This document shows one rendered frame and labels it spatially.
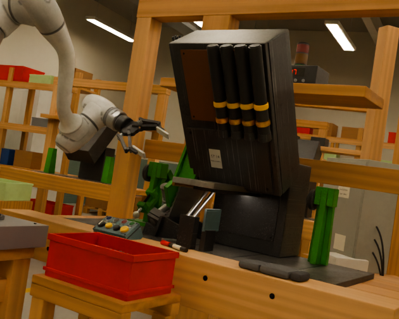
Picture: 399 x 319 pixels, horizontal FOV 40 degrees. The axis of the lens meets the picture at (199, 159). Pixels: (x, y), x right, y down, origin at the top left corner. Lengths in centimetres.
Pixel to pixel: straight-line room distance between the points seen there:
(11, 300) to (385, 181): 136
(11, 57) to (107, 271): 984
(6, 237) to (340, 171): 125
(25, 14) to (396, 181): 145
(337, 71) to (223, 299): 1095
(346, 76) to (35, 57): 645
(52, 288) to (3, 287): 24
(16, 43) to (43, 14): 927
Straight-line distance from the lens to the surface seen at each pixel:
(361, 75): 1228
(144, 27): 273
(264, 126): 169
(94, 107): 235
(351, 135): 900
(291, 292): 154
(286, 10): 235
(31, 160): 786
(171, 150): 260
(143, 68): 267
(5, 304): 183
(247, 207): 204
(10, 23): 210
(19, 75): 814
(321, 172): 225
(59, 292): 160
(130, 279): 147
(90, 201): 1121
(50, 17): 204
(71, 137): 230
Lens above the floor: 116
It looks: 1 degrees up
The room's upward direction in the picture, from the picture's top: 9 degrees clockwise
